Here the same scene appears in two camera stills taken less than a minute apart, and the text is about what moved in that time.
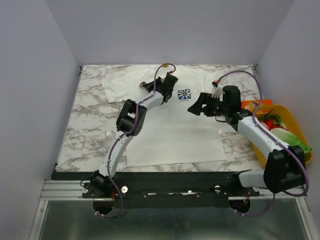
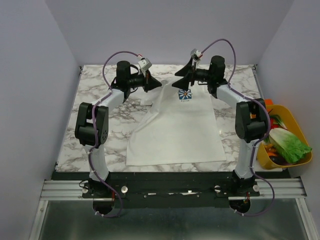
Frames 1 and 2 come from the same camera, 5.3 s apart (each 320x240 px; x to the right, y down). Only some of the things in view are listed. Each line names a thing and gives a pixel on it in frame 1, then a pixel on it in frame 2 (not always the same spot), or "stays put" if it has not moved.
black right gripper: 206,106 -> 193,75
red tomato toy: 269,123 stays put
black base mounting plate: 163,189 stays put
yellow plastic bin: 284,115 stays put
